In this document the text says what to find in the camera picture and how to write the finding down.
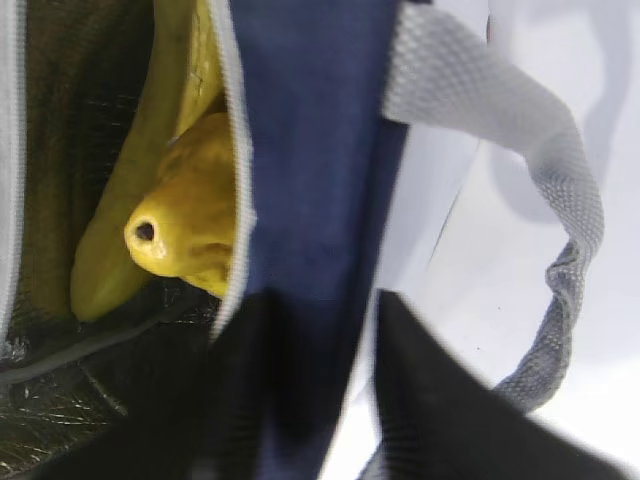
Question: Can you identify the yellow pear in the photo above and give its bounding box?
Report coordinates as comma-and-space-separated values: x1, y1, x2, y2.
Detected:
124, 112, 236, 298

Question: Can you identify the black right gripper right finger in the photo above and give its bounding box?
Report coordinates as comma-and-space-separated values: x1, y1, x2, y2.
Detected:
372, 291, 627, 480

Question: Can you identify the navy blue lunch bag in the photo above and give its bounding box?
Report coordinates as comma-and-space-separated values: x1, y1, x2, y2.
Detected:
1, 1, 603, 479

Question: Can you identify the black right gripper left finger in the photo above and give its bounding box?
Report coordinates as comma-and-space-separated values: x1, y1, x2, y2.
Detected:
29, 289, 274, 480

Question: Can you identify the yellow banana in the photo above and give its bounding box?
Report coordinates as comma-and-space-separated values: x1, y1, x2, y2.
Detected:
70, 1, 224, 322

